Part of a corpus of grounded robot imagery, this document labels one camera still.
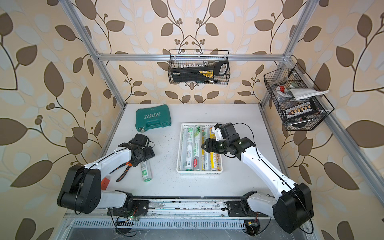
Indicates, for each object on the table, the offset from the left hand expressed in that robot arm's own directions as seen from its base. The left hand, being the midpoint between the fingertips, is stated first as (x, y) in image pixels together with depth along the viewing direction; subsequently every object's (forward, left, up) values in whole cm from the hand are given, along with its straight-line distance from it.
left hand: (147, 155), depth 90 cm
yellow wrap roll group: (-7, -33, +19) cm, 39 cm away
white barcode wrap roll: (-10, -2, +1) cm, 10 cm away
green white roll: (-1, -30, +5) cm, 31 cm away
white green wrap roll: (+3, -22, +1) cm, 22 cm away
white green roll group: (-3, -35, +10) cm, 37 cm away
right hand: (-1, -35, +13) cm, 38 cm away
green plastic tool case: (+29, +3, +2) cm, 29 cm away
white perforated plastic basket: (+20, -17, -2) cm, 26 cm away
